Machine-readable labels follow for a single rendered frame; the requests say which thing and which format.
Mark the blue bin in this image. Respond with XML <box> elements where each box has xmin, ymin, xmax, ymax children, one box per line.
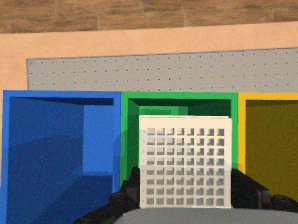
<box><xmin>0</xmin><ymin>90</ymin><xmax>121</xmax><ymax>224</ymax></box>

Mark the grey perforated base plate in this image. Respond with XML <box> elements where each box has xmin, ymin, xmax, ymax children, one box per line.
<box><xmin>26</xmin><ymin>46</ymin><xmax>298</xmax><ymax>93</ymax></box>

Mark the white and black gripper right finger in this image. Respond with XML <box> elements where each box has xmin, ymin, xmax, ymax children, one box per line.
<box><xmin>230</xmin><ymin>168</ymin><xmax>298</xmax><ymax>213</ymax></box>

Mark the yellow open-top bin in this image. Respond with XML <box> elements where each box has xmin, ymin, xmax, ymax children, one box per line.
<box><xmin>235</xmin><ymin>93</ymin><xmax>298</xmax><ymax>202</ymax></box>

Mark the green open-top bin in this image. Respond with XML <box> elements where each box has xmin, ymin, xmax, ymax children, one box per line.
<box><xmin>120</xmin><ymin>91</ymin><xmax>238</xmax><ymax>188</ymax></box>

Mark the white square plate with grid of square holes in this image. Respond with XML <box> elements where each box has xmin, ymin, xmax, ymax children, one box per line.
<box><xmin>139</xmin><ymin>115</ymin><xmax>232</xmax><ymax>208</ymax></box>

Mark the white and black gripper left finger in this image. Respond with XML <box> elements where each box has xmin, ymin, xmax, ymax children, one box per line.
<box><xmin>72</xmin><ymin>167</ymin><xmax>141</xmax><ymax>224</ymax></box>

